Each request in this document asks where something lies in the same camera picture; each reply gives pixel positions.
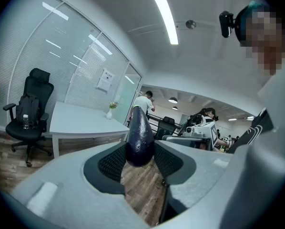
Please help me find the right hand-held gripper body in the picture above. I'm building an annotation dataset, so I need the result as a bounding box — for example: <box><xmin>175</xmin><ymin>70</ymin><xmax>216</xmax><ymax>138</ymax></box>
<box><xmin>182</xmin><ymin>121</ymin><xmax>220</xmax><ymax>152</ymax></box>

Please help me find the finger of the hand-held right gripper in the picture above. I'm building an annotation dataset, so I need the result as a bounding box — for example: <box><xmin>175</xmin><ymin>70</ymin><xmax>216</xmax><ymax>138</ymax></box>
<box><xmin>161</xmin><ymin>135</ymin><xmax>212</xmax><ymax>150</ymax></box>

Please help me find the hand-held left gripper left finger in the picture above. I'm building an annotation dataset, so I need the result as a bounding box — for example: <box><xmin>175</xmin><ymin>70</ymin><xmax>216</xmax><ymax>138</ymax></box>
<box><xmin>10</xmin><ymin>142</ymin><xmax>150</xmax><ymax>229</ymax></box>

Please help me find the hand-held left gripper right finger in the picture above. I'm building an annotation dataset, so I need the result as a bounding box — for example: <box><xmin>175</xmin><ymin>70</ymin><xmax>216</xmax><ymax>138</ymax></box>
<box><xmin>153</xmin><ymin>139</ymin><xmax>285</xmax><ymax>229</ymax></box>

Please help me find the dark purple eggplant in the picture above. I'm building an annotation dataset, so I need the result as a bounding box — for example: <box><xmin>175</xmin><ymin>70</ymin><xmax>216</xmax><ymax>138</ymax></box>
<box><xmin>124</xmin><ymin>105</ymin><xmax>156</xmax><ymax>168</ymax></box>

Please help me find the black machine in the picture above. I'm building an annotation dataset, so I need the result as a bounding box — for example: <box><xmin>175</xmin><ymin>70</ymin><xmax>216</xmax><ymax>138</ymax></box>
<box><xmin>177</xmin><ymin>114</ymin><xmax>204</xmax><ymax>136</ymax></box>

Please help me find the black railing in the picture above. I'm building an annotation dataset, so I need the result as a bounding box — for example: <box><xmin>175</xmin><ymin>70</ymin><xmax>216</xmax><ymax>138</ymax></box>
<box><xmin>146</xmin><ymin>113</ymin><xmax>183</xmax><ymax>130</ymax></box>

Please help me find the white table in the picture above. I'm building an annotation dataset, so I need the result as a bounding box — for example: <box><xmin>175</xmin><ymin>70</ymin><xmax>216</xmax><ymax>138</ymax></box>
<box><xmin>49</xmin><ymin>101</ymin><xmax>130</xmax><ymax>158</ymax></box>

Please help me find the white vase with flowers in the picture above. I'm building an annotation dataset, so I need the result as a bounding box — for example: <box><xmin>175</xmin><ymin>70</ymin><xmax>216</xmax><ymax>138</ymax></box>
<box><xmin>105</xmin><ymin>101</ymin><xmax>119</xmax><ymax>120</ymax></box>

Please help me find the person's white shirt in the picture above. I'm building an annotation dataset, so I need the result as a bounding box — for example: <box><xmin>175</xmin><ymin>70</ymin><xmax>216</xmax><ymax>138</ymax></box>
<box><xmin>256</xmin><ymin>61</ymin><xmax>285</xmax><ymax>154</ymax></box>

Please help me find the black backpack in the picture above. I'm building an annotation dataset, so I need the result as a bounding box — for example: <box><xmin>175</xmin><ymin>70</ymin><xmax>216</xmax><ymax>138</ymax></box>
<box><xmin>15</xmin><ymin>93</ymin><xmax>41</xmax><ymax>129</ymax></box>

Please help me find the white paper notice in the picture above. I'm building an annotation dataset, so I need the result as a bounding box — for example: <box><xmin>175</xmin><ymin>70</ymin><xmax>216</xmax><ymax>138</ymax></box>
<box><xmin>95</xmin><ymin>68</ymin><xmax>115</xmax><ymax>93</ymax></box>

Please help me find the person's head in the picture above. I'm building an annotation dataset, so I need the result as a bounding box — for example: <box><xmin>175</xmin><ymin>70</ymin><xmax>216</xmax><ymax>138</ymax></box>
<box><xmin>234</xmin><ymin>0</ymin><xmax>285</xmax><ymax>76</ymax></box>

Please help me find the long ceiling light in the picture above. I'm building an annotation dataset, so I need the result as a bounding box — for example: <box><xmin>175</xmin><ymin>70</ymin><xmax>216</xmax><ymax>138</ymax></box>
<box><xmin>152</xmin><ymin>0</ymin><xmax>179</xmax><ymax>46</ymax></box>

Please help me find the black office chair with headrest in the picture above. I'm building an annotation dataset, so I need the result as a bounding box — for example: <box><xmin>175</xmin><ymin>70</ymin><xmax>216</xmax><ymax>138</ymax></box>
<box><xmin>2</xmin><ymin>68</ymin><xmax>55</xmax><ymax>168</ymax></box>

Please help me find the black head camera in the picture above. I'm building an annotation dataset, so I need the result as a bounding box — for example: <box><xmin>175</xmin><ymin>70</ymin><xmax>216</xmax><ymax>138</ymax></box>
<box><xmin>219</xmin><ymin>10</ymin><xmax>236</xmax><ymax>39</ymax></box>

